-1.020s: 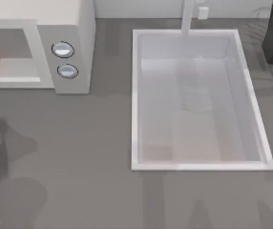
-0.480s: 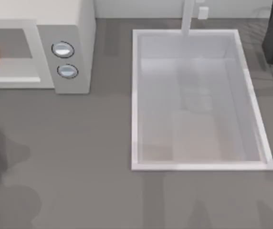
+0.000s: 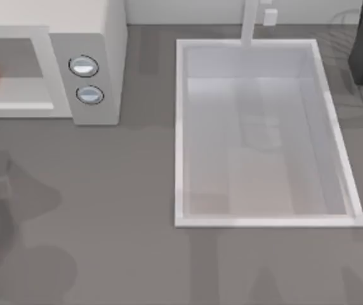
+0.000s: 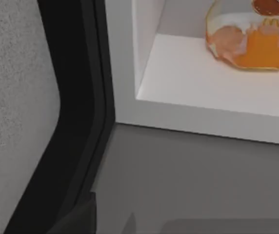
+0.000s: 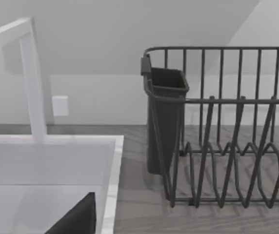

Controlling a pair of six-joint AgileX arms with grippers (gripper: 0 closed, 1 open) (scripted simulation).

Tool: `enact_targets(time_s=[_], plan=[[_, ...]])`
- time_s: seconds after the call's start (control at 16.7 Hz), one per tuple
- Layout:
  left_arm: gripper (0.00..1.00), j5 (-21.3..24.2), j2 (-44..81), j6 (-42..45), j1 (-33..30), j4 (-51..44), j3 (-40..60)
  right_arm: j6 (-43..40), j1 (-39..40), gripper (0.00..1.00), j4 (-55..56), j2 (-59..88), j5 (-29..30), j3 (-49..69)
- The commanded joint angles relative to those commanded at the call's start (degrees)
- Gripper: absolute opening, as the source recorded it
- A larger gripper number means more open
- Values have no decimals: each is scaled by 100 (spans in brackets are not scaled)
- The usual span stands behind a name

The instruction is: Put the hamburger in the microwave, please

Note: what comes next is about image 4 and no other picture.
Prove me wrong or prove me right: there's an orange and white cup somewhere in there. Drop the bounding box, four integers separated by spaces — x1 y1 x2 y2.
205 0 279 72

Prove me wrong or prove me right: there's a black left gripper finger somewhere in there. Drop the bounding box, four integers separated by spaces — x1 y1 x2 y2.
47 192 98 234

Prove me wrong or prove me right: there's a pale microwave oven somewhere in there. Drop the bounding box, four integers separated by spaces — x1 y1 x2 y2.
104 0 279 147

